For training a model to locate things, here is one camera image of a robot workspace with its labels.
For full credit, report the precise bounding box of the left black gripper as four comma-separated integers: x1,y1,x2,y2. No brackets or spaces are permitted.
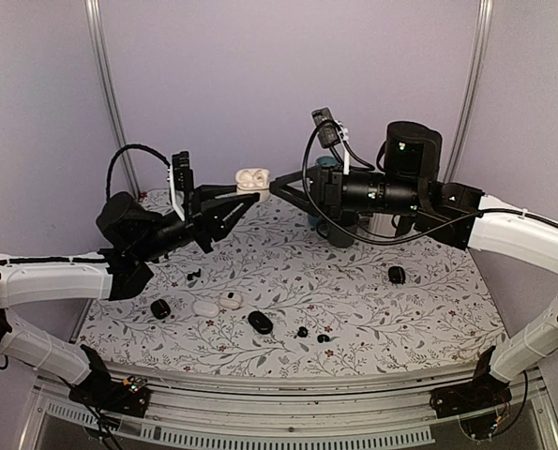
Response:
133,185,255,263

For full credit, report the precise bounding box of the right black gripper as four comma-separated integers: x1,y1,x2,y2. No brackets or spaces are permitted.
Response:
269,161,423,219

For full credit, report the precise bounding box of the cream earbud case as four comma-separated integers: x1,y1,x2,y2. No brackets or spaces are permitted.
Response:
235,168,270,203

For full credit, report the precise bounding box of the black earbud charging case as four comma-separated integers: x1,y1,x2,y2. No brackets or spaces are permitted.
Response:
387,266,406,285

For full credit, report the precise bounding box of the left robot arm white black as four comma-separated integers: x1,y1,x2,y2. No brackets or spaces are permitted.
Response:
0,186,260,407

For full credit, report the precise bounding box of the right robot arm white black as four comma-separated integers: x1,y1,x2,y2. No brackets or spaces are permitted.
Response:
270,121,558,409

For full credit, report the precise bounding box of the white open earbud case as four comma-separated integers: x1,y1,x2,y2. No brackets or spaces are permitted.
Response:
219,292,243,310

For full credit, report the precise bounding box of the white closed earbud case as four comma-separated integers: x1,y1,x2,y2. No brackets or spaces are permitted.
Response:
192,300,219,318

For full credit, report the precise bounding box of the black small earbud case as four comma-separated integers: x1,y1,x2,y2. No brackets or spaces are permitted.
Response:
150,299,171,320

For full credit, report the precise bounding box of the black oval earbud case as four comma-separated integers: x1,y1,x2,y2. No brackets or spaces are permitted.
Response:
248,311,274,335

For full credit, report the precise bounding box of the teal tall vase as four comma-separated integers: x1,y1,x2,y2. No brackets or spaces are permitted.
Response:
315,156,339,168

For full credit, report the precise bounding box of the dark grey mug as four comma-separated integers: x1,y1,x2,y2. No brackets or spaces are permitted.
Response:
316,220,354,248

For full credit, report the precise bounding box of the black earbud pair left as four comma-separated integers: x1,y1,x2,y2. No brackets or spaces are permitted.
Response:
187,269,202,281

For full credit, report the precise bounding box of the white ribbed vase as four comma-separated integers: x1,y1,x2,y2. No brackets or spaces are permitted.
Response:
369,214,397,238

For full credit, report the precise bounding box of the floral patterned table mat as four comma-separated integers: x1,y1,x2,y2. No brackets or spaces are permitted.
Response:
78,198,505,378

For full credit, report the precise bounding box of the dark brown cylinder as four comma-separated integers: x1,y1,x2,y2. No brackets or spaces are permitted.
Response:
396,216,415,237

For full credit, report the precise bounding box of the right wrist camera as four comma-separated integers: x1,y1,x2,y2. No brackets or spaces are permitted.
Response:
311,107,353,175

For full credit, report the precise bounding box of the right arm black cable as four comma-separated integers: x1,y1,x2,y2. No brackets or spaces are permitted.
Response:
301,121,484,245

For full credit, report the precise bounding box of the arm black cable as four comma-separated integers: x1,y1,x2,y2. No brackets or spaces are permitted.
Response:
301,121,484,245
103,143,173,201

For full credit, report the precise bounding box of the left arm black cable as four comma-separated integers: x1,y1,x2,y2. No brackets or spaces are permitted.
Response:
103,143,173,201

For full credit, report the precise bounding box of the right aluminium frame post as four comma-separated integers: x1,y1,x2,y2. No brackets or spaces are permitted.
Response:
444,0,494,183

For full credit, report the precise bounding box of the aluminium frame post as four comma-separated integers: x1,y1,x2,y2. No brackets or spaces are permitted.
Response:
83,0,142,193
444,0,494,183

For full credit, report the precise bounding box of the front aluminium rail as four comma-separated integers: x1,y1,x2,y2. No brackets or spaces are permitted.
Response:
19,365,558,449

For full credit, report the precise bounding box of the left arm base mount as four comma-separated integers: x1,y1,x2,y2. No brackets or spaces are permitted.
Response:
68,345,152,418

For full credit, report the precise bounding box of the left aluminium frame post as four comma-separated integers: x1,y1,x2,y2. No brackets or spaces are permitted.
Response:
83,0,142,193

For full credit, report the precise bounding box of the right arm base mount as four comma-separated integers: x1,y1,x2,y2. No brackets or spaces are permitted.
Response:
430,346,512,418

